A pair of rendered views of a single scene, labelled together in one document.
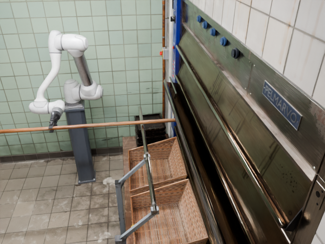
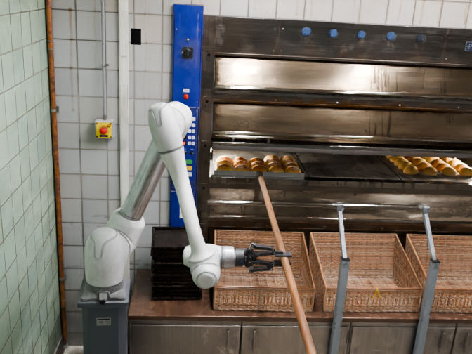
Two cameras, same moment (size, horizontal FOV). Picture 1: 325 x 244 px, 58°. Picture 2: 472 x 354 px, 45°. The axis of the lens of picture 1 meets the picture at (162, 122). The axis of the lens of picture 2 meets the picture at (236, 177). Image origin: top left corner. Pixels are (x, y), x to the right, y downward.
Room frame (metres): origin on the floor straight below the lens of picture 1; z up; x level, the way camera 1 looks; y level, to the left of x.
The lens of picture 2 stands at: (2.04, 3.02, 2.26)
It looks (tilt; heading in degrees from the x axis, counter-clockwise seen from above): 19 degrees down; 273
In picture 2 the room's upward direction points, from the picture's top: 3 degrees clockwise
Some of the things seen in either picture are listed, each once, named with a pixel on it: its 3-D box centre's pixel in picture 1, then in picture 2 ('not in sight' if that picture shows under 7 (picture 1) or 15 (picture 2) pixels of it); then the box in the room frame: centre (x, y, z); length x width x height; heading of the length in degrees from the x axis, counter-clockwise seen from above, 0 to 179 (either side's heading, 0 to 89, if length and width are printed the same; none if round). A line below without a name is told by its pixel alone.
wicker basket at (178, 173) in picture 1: (155, 167); (260, 268); (2.02, 0.07, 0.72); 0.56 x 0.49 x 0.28; 7
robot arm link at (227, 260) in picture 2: (56, 113); (227, 256); (2.17, 0.90, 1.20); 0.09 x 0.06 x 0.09; 97
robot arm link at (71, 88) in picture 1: (72, 90); (105, 253); (2.68, 0.91, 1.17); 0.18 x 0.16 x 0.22; 86
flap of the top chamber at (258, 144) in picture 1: (214, 81); (371, 79); (1.47, -0.28, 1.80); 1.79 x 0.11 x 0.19; 8
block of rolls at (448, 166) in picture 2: not in sight; (423, 159); (0.96, -0.80, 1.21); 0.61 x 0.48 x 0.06; 98
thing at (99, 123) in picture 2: (165, 53); (105, 128); (2.95, -0.03, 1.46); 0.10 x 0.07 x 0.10; 8
